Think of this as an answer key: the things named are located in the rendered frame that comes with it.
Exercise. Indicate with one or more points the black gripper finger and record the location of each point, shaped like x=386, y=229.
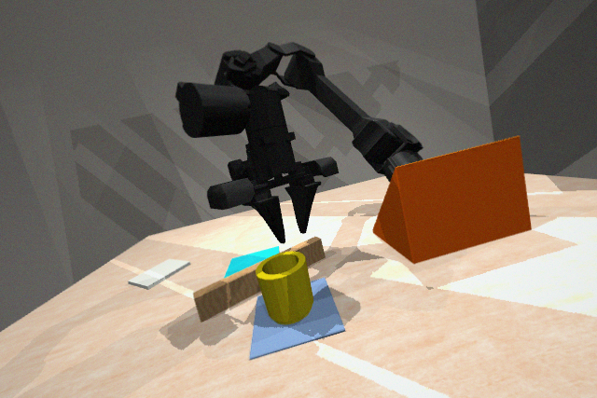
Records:
x=302, y=199
x=270, y=211

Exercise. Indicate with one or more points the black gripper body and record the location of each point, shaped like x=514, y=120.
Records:
x=272, y=154

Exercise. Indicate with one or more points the brown wooden beam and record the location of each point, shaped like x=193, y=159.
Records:
x=237, y=287

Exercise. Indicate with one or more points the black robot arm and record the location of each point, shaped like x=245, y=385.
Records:
x=236, y=102

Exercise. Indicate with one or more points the olive-yellow cup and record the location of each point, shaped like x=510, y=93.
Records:
x=286, y=288

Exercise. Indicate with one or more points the white flat rectangular slab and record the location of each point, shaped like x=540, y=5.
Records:
x=159, y=273

